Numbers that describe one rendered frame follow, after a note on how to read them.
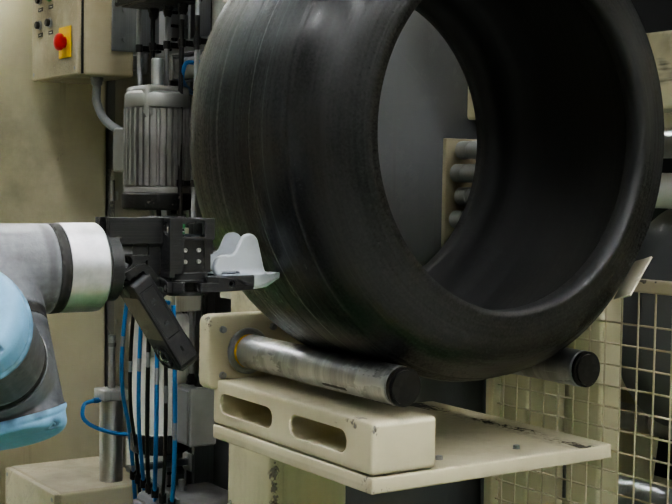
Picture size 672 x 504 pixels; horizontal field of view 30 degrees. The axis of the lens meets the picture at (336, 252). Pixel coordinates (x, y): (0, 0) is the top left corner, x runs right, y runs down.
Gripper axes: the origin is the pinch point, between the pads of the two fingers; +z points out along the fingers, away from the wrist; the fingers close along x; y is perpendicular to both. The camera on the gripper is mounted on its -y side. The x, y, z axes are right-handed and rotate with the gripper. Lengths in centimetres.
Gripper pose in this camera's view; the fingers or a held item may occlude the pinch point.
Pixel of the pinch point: (267, 281)
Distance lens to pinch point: 139.0
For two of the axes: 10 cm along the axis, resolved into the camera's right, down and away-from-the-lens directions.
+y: 0.2, -10.0, -0.5
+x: -5.6, -0.5, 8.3
